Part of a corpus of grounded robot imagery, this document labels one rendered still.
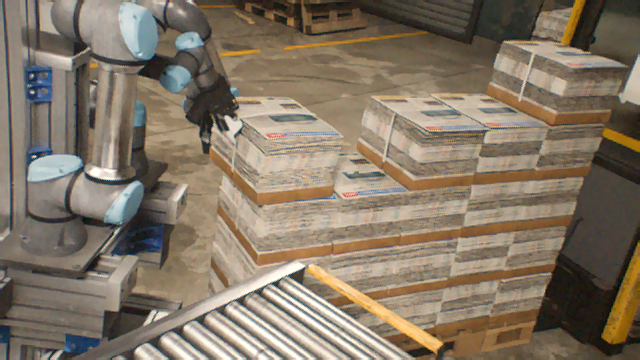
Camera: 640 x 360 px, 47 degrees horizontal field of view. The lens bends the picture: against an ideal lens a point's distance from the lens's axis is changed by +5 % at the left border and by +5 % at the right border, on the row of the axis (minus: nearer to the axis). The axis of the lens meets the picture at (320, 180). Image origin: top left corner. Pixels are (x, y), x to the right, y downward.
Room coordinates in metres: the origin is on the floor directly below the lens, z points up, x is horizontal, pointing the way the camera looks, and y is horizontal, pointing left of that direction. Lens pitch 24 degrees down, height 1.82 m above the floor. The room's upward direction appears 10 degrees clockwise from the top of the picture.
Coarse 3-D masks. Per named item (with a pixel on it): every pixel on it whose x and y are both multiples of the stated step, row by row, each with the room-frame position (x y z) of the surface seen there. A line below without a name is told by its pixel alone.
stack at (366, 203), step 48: (240, 192) 2.14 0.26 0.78; (336, 192) 2.18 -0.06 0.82; (384, 192) 2.24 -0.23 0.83; (432, 192) 2.35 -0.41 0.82; (480, 192) 2.47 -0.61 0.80; (288, 240) 2.04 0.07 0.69; (336, 240) 2.14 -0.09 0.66; (480, 240) 2.50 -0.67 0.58; (384, 288) 2.28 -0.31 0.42; (480, 288) 2.55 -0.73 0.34; (384, 336) 2.31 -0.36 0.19; (480, 336) 2.59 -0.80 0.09
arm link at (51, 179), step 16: (48, 160) 1.59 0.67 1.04; (64, 160) 1.59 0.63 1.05; (80, 160) 1.60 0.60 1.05; (32, 176) 1.54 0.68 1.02; (48, 176) 1.53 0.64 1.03; (64, 176) 1.54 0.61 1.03; (32, 192) 1.54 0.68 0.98; (48, 192) 1.53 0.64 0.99; (64, 192) 1.52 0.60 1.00; (32, 208) 1.54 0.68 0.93; (48, 208) 1.53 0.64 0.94; (64, 208) 1.53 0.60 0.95
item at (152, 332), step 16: (272, 272) 1.64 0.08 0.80; (288, 272) 1.65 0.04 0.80; (304, 272) 1.70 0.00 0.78; (240, 288) 1.54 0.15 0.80; (256, 288) 1.55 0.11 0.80; (192, 304) 1.43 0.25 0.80; (208, 304) 1.44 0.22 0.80; (224, 304) 1.46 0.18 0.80; (160, 320) 1.35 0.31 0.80; (176, 320) 1.36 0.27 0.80; (192, 320) 1.38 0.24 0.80; (128, 336) 1.28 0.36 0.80; (144, 336) 1.29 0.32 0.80; (160, 336) 1.30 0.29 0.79; (96, 352) 1.22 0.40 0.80; (112, 352) 1.22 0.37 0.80; (128, 352) 1.24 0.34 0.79
